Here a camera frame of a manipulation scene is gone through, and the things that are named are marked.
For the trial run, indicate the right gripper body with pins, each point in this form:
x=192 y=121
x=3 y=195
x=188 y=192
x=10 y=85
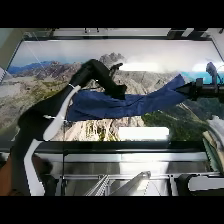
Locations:
x=196 y=89

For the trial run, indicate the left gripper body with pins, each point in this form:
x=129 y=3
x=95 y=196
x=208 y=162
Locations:
x=117 y=90

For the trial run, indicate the blue shirt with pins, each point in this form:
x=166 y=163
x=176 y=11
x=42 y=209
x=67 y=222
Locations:
x=110 y=106

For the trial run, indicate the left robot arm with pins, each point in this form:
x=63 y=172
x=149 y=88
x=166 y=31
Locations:
x=36 y=120

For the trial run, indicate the white garment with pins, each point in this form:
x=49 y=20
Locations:
x=217 y=126

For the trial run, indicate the green striped garment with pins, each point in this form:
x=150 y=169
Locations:
x=213 y=155

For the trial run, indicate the silver frame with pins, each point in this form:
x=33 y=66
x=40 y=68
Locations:
x=133 y=157

